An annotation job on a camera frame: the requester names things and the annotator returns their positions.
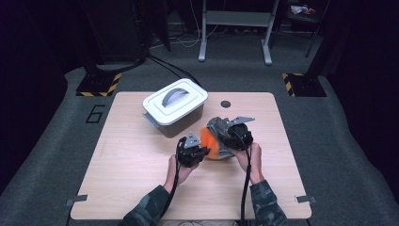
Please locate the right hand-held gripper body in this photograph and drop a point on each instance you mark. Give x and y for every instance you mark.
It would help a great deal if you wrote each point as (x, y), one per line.
(240, 136)

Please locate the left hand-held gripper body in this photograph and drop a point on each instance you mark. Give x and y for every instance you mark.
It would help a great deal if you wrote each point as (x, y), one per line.
(189, 155)

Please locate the orange plush toy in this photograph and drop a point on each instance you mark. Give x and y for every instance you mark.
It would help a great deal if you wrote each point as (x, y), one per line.
(208, 144)

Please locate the grey knitted cloth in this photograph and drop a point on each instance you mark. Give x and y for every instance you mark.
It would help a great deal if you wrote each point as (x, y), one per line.
(219, 128)

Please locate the transparent brown storage box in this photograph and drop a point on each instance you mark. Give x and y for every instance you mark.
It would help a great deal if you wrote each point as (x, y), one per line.
(185, 125)

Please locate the person's left hand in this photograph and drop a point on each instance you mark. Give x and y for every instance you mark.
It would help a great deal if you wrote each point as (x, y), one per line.
(177, 175)

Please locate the person's right hand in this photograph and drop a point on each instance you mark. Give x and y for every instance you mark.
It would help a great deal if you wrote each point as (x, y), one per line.
(254, 163)

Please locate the black base with hazard stripes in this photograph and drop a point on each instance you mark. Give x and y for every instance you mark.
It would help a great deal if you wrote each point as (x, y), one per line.
(97, 84)
(307, 86)

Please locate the grey tape piece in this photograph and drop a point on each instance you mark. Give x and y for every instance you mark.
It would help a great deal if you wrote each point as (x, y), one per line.
(76, 199)
(306, 199)

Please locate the dark side table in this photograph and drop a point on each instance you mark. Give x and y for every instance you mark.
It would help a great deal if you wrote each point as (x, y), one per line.
(302, 19)

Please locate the small colourful object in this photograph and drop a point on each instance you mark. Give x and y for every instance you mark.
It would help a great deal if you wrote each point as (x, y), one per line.
(299, 9)

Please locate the dark curtain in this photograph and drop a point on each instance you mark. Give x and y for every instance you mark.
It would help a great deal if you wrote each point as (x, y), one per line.
(31, 62)
(370, 62)

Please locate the white metal stand frame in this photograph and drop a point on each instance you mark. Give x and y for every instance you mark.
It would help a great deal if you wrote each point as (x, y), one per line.
(238, 18)

